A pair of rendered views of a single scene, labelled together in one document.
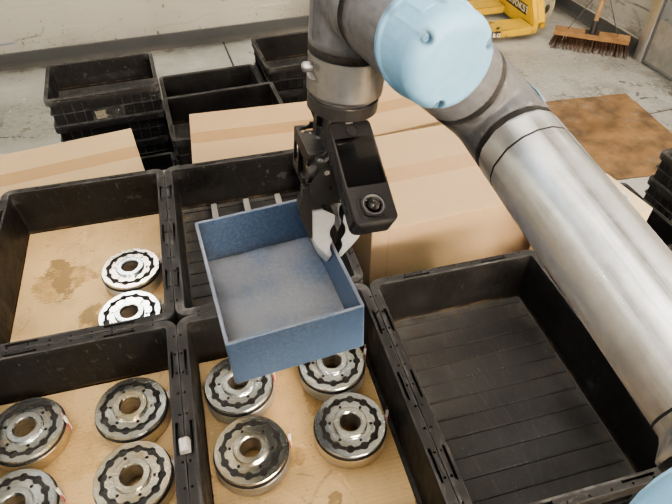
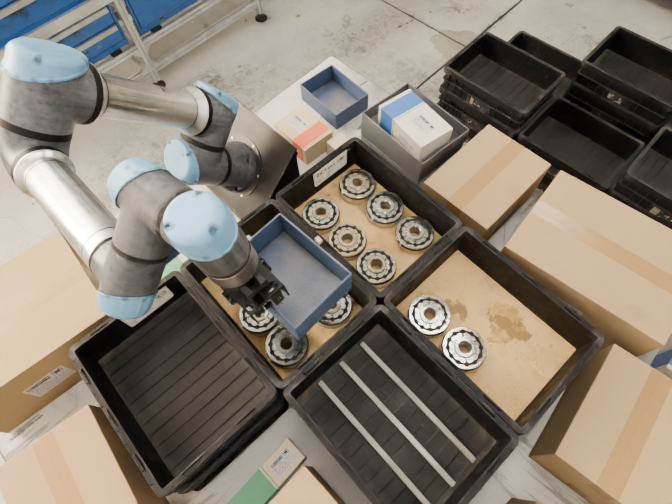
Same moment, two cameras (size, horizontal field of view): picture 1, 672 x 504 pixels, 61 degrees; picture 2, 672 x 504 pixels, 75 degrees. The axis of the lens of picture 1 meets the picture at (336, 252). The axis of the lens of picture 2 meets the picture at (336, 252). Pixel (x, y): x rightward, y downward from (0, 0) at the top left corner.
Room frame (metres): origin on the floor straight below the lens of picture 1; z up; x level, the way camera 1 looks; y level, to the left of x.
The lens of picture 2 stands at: (0.83, 0.02, 1.89)
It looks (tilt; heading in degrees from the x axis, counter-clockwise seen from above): 63 degrees down; 157
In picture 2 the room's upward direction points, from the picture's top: 5 degrees counter-clockwise
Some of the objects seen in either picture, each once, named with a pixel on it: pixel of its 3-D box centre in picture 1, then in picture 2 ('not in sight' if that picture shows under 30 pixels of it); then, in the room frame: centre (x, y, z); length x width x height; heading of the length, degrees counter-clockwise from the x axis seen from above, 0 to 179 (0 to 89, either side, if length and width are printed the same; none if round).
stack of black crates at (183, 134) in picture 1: (233, 163); not in sight; (1.75, 0.38, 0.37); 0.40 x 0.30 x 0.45; 108
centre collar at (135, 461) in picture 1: (132, 475); (347, 238); (0.33, 0.27, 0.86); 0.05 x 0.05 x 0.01
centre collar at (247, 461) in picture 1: (250, 447); not in sight; (0.37, 0.12, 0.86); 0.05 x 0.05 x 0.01
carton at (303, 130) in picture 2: not in sight; (304, 135); (-0.15, 0.36, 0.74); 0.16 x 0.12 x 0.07; 14
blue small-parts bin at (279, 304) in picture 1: (275, 281); (289, 274); (0.46, 0.07, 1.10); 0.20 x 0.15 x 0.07; 19
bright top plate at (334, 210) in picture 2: not in sight; (320, 213); (0.23, 0.24, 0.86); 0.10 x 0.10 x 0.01
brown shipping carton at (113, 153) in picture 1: (80, 195); (615, 432); (1.03, 0.59, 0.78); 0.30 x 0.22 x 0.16; 114
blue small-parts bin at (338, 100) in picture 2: not in sight; (334, 96); (-0.26, 0.53, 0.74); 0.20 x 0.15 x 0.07; 13
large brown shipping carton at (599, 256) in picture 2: not in sight; (588, 265); (0.69, 0.81, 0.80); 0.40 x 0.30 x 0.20; 23
